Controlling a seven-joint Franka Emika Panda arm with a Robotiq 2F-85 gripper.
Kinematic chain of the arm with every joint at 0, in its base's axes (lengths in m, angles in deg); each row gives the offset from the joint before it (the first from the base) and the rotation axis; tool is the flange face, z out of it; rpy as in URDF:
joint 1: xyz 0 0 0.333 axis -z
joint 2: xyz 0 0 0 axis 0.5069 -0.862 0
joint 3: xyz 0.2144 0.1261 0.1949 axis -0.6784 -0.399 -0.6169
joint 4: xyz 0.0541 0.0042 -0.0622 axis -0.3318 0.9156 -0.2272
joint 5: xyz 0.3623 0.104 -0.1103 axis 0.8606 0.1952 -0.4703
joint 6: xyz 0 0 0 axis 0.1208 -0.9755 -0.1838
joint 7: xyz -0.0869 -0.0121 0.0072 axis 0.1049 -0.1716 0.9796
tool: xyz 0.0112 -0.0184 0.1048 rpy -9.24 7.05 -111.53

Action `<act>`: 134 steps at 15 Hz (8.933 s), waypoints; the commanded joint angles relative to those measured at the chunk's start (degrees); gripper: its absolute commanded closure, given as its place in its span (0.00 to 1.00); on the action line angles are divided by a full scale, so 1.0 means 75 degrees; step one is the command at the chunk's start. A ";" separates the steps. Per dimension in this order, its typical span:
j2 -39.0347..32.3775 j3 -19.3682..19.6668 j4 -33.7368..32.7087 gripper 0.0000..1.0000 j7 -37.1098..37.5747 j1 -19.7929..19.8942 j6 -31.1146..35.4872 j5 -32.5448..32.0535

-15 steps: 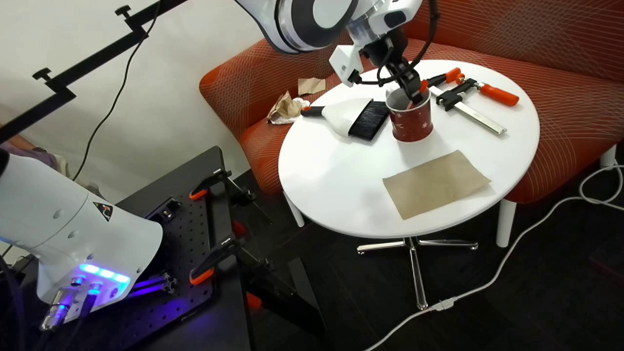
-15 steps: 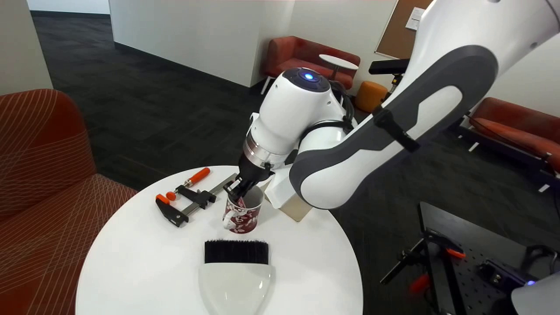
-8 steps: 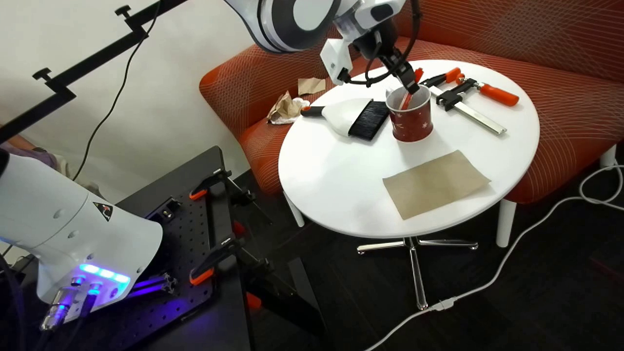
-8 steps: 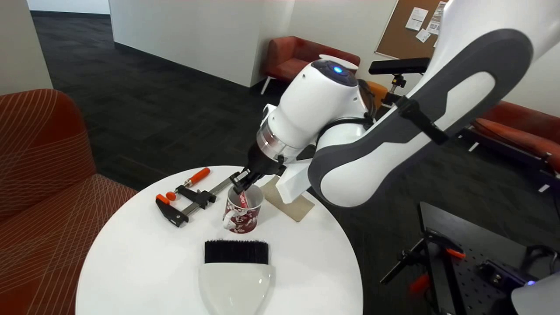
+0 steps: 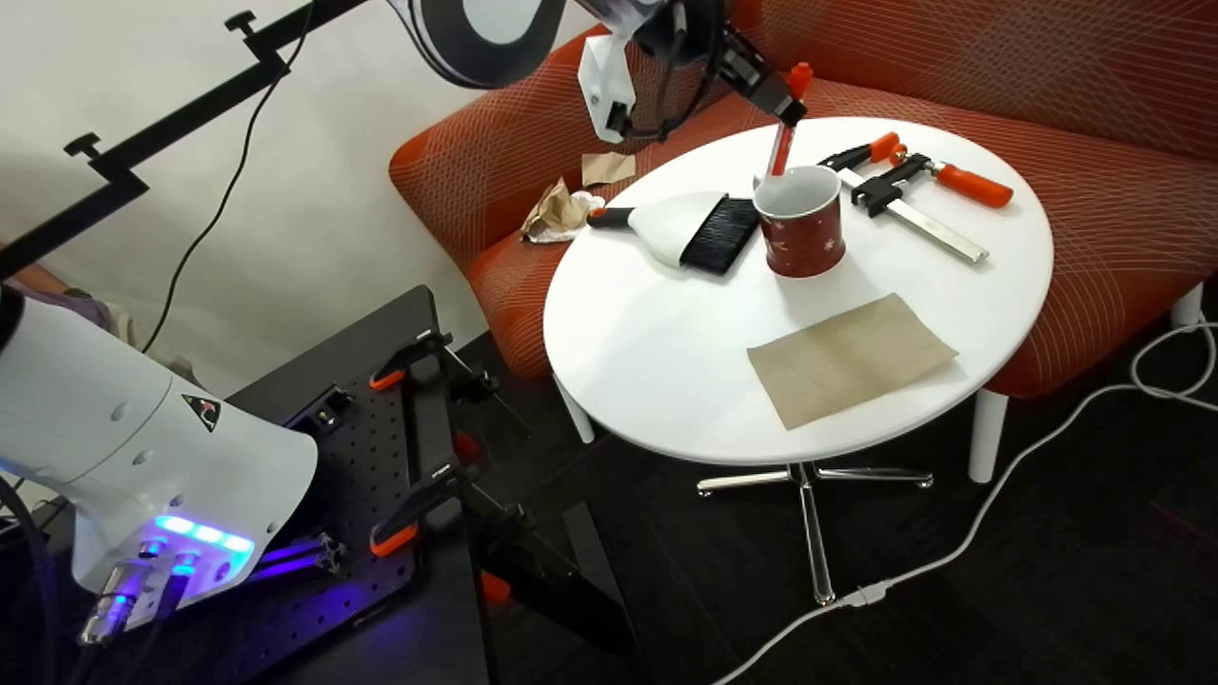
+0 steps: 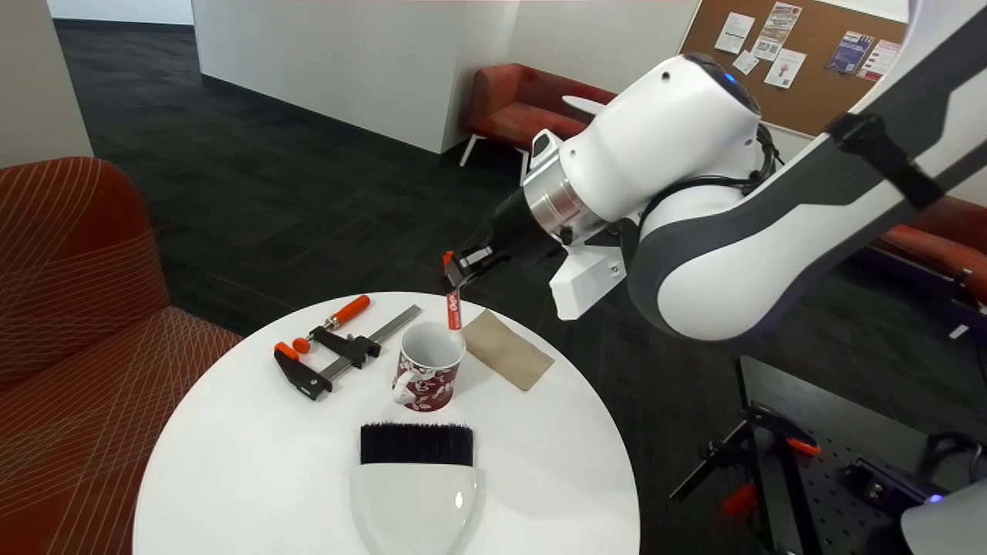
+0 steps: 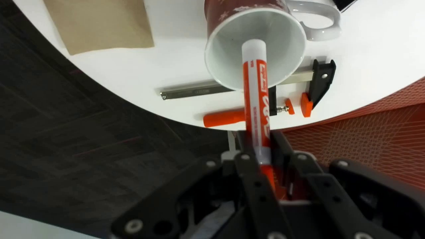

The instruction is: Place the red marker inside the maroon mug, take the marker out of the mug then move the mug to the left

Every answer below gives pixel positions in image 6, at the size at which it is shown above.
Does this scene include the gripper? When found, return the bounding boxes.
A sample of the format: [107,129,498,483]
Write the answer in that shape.
[447,188,568,292]

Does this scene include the red marker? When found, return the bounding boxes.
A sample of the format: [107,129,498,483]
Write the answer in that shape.
[441,250,464,333]

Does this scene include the maroon floral mug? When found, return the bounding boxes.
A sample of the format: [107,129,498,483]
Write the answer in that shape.
[391,320,468,413]

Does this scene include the brown paper napkin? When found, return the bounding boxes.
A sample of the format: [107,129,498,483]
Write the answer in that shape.
[461,308,556,392]

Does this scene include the black orange bar clamp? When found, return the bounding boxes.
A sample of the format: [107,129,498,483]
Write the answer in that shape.
[273,294,423,402]

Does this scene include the red sofa white legs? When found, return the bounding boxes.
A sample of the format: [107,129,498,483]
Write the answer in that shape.
[459,62,619,183]

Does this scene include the white brush black bristles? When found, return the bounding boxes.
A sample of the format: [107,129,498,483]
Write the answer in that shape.
[349,421,480,555]

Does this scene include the black orange spring clamp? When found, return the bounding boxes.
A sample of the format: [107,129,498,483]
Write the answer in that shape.
[669,404,823,519]

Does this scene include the white paper sheet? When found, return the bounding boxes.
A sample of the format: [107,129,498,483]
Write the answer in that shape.
[713,12,756,56]

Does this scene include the white printed sheet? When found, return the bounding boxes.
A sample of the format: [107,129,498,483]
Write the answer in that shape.
[763,48,808,90]

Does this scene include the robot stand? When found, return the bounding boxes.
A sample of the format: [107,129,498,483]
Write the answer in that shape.
[736,355,987,555]

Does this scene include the cork notice board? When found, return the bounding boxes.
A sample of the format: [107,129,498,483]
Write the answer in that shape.
[678,0,911,139]

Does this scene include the red white flyer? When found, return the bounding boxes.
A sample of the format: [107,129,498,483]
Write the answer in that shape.
[751,2,803,63]

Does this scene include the orange patterned armchair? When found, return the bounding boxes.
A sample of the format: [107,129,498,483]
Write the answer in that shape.
[0,156,244,555]

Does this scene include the blue flyer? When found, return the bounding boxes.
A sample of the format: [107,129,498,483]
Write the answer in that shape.
[826,30,876,76]

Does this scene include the red striped flyer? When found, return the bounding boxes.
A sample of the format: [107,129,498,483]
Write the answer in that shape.
[856,39,902,83]

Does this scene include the black power box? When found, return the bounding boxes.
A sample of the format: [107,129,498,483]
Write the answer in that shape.
[839,455,929,519]

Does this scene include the red bench seat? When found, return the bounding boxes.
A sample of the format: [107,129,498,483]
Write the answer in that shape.
[870,195,987,311]

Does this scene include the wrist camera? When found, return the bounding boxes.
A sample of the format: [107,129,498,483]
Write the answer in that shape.
[548,245,628,321]

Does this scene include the black cable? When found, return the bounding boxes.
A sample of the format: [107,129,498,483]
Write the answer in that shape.
[921,430,987,483]

